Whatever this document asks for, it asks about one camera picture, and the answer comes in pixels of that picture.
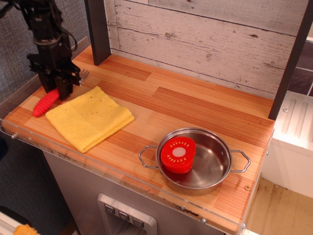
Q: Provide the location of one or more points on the orange object bottom left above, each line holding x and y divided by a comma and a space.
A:
25, 230

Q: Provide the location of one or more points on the dark left upright post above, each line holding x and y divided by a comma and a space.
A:
98, 30

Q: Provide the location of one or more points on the yellow folded cloth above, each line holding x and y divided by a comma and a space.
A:
89, 119

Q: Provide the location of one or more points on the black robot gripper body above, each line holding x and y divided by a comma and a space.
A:
52, 56

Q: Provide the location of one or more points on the dark right upright post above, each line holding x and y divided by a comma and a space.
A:
292, 61

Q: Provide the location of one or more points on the red toy tomato half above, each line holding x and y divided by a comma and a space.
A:
177, 154

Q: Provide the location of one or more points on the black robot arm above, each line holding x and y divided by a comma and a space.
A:
44, 19

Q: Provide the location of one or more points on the white toy sink unit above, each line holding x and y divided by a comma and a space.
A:
289, 159

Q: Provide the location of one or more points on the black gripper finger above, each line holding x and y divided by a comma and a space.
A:
47, 80
64, 87

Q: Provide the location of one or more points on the clear acrylic edge guard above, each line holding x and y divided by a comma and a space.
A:
145, 178

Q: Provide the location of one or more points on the red handled metal fork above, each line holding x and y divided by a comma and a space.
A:
45, 103

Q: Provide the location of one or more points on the dark upright post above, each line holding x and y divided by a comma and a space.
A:
98, 30
292, 61

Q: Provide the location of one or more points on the silver dispenser button panel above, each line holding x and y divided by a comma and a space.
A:
122, 219

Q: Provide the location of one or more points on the stainless steel pot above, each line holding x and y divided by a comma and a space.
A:
212, 162

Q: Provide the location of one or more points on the grey toy kitchen cabinet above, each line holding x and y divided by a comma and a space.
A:
80, 188

